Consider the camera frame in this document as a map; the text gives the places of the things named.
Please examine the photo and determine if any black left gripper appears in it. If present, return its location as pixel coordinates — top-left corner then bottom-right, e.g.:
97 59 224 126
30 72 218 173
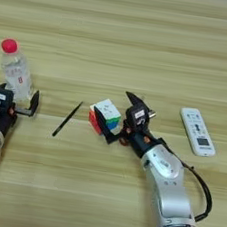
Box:
0 81 42 141

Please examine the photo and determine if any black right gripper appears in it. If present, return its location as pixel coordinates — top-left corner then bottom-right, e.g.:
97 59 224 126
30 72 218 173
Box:
88 87 173 162

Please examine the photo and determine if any colourful puzzle cube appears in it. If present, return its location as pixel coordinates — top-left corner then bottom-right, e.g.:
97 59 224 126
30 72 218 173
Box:
86 96 124 138

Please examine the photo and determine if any clear bottle with red cap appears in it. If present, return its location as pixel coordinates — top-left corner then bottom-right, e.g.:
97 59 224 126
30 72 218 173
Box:
0 36 41 104

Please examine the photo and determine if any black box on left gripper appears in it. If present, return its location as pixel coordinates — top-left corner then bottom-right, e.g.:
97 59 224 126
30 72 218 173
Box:
123 98 152 130

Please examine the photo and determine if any black pen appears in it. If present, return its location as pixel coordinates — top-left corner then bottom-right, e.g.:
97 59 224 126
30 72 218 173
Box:
51 97 84 140

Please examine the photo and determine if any white remote control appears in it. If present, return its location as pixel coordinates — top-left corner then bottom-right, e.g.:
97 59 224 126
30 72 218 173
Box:
174 106 222 158

